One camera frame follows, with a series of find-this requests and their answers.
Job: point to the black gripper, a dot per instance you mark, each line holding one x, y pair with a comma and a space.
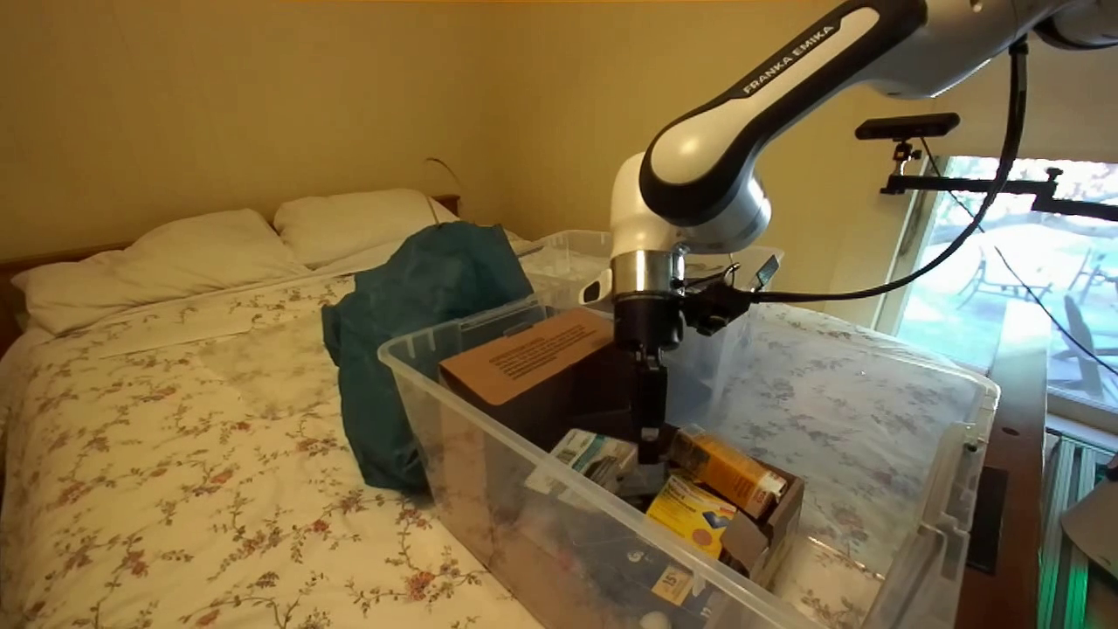
647, 323

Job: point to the white razor cartridge box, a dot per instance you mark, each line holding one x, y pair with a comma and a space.
581, 449

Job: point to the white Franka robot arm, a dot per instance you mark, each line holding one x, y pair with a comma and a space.
746, 126

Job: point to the yellow orange box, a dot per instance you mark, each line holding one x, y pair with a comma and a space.
727, 471

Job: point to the yellow bandage box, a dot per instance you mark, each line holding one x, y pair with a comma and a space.
688, 511

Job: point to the large clear plastic container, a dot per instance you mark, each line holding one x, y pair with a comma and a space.
816, 398

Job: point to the small clear plastic bin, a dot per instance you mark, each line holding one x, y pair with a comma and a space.
562, 253

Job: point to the teal fabric bag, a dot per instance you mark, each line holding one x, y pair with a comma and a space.
432, 303

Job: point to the white pillow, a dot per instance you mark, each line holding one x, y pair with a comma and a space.
151, 274
349, 222

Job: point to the black flat device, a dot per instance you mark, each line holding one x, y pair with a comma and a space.
988, 522

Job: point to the wooden side ledge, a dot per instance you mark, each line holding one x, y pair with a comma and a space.
1007, 465

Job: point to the round grey object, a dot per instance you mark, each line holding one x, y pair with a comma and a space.
1094, 528

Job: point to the floral bed cover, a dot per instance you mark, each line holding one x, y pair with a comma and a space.
175, 465

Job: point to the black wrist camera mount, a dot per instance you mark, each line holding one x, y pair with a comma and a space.
722, 303

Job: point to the black camera on stand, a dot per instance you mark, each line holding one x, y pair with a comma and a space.
911, 125

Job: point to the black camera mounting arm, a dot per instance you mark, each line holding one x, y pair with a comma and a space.
1024, 193

